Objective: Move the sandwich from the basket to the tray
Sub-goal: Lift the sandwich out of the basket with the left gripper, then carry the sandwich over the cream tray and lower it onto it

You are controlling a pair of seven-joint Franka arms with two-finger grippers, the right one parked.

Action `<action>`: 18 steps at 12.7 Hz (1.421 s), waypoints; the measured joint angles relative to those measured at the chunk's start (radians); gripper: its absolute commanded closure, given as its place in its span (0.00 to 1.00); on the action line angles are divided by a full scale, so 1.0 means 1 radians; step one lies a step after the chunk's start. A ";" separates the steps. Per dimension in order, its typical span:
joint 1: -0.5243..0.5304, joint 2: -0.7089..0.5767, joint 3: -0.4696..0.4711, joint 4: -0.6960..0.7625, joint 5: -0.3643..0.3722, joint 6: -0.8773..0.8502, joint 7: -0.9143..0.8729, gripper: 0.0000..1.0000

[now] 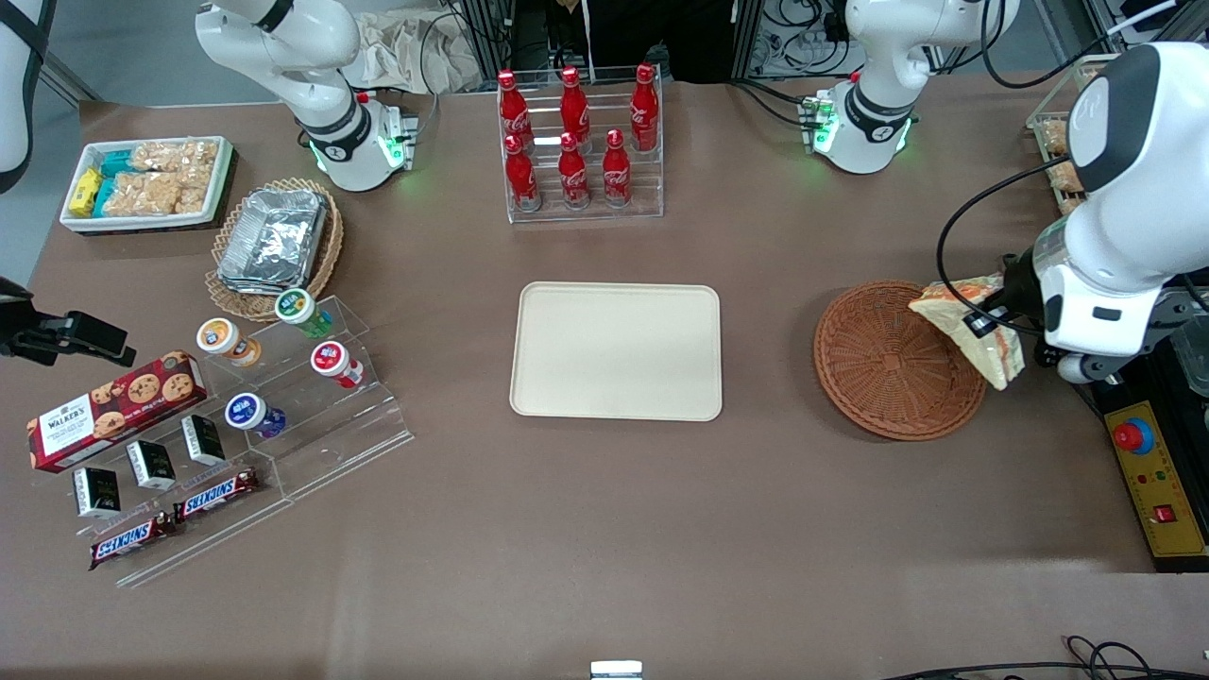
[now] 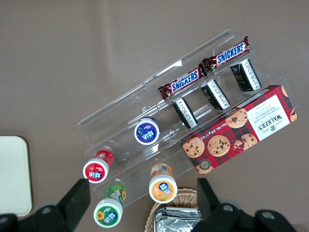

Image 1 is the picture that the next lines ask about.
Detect stack of foil trays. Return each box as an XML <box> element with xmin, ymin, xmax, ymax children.
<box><xmin>216</xmin><ymin>188</ymin><xmax>330</xmax><ymax>297</ymax></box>

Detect dark equipment rack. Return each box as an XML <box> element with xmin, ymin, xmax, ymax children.
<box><xmin>453</xmin><ymin>0</ymin><xmax>747</xmax><ymax>86</ymax></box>

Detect white plastic bin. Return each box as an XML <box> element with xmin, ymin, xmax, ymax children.
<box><xmin>60</xmin><ymin>136</ymin><xmax>236</xmax><ymax>235</ymax></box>

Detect clear crispy snack bag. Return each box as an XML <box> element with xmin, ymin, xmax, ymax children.
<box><xmin>1042</xmin><ymin>118</ymin><xmax>1087</xmax><ymax>213</ymax></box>

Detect sandwich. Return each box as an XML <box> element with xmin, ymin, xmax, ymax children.
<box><xmin>909</xmin><ymin>274</ymin><xmax>1026</xmax><ymax>391</ymax></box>

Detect clear acrylic bottle rack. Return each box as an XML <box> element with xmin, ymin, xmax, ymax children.
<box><xmin>497</xmin><ymin>64</ymin><xmax>665</xmax><ymax>226</ymax></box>

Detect round brown wicker basket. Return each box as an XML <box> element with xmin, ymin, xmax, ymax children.
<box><xmin>814</xmin><ymin>280</ymin><xmax>988</xmax><ymax>442</ymax></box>

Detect clear rice cracker bag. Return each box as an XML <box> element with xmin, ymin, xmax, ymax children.
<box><xmin>102</xmin><ymin>172</ymin><xmax>182</xmax><ymax>217</ymax></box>
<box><xmin>132</xmin><ymin>140</ymin><xmax>220</xmax><ymax>173</ymax></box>
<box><xmin>175</xmin><ymin>165</ymin><xmax>216</xmax><ymax>214</ymax></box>

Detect light wicker tray basket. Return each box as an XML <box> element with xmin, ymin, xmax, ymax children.
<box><xmin>205</xmin><ymin>177</ymin><xmax>345</xmax><ymax>324</ymax></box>

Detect beige plastic tray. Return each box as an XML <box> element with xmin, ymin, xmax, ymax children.
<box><xmin>510</xmin><ymin>281</ymin><xmax>724</xmax><ymax>422</ymax></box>

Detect red Walkers cookie box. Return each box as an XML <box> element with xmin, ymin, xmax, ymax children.
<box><xmin>26</xmin><ymin>350</ymin><xmax>210</xmax><ymax>474</ymax></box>

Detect red cola bottle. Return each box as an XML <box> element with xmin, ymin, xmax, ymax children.
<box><xmin>602</xmin><ymin>129</ymin><xmax>633</xmax><ymax>208</ymax></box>
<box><xmin>560</xmin><ymin>66</ymin><xmax>592</xmax><ymax>143</ymax></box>
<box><xmin>557</xmin><ymin>132</ymin><xmax>591</xmax><ymax>209</ymax></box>
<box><xmin>630</xmin><ymin>63</ymin><xmax>660</xmax><ymax>154</ymax></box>
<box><xmin>503</xmin><ymin>134</ymin><xmax>542</xmax><ymax>213</ymax></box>
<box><xmin>498</xmin><ymin>69</ymin><xmax>535</xmax><ymax>143</ymax></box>

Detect small black box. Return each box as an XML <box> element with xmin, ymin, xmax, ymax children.
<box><xmin>126</xmin><ymin>439</ymin><xmax>179</xmax><ymax>491</ymax></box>
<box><xmin>180</xmin><ymin>414</ymin><xmax>227</xmax><ymax>468</ymax></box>
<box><xmin>73</xmin><ymin>466</ymin><xmax>123</xmax><ymax>519</ymax></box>

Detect orange lid cup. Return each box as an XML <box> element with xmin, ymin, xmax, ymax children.
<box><xmin>196</xmin><ymin>318</ymin><xmax>264</xmax><ymax>368</ymax></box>

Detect clear acrylic step stand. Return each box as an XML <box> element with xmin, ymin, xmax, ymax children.
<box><xmin>194</xmin><ymin>295</ymin><xmax>415</xmax><ymax>502</ymax></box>
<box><xmin>33</xmin><ymin>406</ymin><xmax>294</xmax><ymax>589</ymax></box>

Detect tangled black cables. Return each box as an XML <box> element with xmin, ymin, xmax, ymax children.
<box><xmin>732</xmin><ymin>0</ymin><xmax>851</xmax><ymax>81</ymax></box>

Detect blue lid cup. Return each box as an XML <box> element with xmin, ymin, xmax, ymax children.
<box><xmin>224</xmin><ymin>392</ymin><xmax>287</xmax><ymax>439</ymax></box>

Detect red lid cup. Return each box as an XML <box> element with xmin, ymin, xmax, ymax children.
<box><xmin>310</xmin><ymin>341</ymin><xmax>366</xmax><ymax>390</ymax></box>

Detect crumpled beige cloth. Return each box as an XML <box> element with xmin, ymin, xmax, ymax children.
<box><xmin>349</xmin><ymin>8</ymin><xmax>485</xmax><ymax>95</ymax></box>

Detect green lid cup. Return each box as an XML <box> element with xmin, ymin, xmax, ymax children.
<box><xmin>274</xmin><ymin>288</ymin><xmax>334</xmax><ymax>340</ymax></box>

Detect black arm base cable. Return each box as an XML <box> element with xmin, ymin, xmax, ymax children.
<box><xmin>732</xmin><ymin>80</ymin><xmax>815</xmax><ymax>128</ymax></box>

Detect yellow emergency stop box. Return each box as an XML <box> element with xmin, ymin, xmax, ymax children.
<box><xmin>1102</xmin><ymin>400</ymin><xmax>1209</xmax><ymax>573</ymax></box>

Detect yellow snack packet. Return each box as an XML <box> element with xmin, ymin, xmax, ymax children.
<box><xmin>68</xmin><ymin>167</ymin><xmax>103</xmax><ymax>218</ymax></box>

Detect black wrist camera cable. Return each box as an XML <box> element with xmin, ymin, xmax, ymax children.
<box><xmin>936</xmin><ymin>154</ymin><xmax>1073</xmax><ymax>338</ymax></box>

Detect Snickers bar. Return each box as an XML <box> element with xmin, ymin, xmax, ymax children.
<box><xmin>89</xmin><ymin>512</ymin><xmax>182</xmax><ymax>571</ymax></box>
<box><xmin>174</xmin><ymin>467</ymin><xmax>261</xmax><ymax>523</ymax></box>

